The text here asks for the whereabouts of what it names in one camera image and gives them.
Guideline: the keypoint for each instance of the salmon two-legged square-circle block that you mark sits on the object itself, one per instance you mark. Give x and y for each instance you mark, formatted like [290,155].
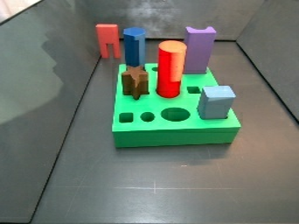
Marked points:
[109,37]

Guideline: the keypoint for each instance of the green shape-sorter board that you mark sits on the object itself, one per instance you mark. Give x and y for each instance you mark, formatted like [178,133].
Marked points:
[157,121]

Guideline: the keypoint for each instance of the brown star block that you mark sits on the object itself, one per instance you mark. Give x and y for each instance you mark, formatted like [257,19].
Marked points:
[135,81]

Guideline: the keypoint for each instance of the light blue rectangular block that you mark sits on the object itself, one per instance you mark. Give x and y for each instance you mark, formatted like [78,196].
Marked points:
[215,102]

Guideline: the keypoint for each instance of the red cylinder block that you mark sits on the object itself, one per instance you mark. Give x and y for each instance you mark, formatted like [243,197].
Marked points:
[170,68]

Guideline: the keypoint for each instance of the dark blue octagonal prism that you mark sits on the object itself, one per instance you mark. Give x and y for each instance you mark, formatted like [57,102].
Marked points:
[135,46]

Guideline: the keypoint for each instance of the purple notched block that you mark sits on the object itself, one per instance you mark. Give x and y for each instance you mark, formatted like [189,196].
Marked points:
[199,41]

